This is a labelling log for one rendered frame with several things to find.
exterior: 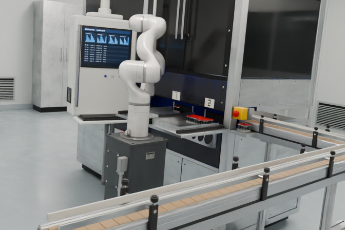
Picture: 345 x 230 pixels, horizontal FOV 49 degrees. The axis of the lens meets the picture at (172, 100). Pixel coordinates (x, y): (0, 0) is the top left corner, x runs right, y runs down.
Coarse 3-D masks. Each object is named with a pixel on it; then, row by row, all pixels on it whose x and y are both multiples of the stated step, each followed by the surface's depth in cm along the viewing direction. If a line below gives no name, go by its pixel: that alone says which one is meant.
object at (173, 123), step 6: (156, 120) 237; (162, 120) 245; (168, 120) 248; (174, 120) 252; (180, 120) 255; (162, 126) 232; (168, 126) 228; (174, 126) 224; (180, 126) 238; (186, 126) 224; (192, 126) 227; (198, 126) 231; (204, 126) 234
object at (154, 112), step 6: (150, 108) 281; (156, 108) 284; (162, 108) 288; (168, 108) 292; (150, 114) 260; (156, 114) 255; (162, 114) 255; (168, 114) 259; (174, 114) 262; (180, 114) 266; (186, 114) 270; (192, 114) 274
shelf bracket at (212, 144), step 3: (204, 135) 243; (213, 135) 248; (216, 135) 249; (186, 138) 233; (189, 138) 234; (192, 138) 236; (195, 138) 238; (213, 138) 249; (216, 138) 249; (195, 141) 238; (198, 141) 240; (201, 141) 242; (213, 141) 249; (201, 144) 242; (204, 144) 244; (207, 144) 246; (210, 144) 248; (213, 144) 250; (210, 147) 248; (213, 147) 250
